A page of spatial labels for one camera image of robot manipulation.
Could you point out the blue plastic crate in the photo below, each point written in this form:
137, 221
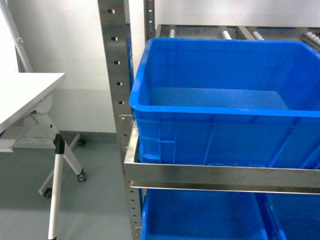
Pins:
228, 103

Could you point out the stainless steel shelf rack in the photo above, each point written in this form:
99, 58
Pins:
116, 33

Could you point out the white pole black joint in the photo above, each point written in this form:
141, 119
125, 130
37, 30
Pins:
56, 187

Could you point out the white folding table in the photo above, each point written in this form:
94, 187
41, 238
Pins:
25, 100

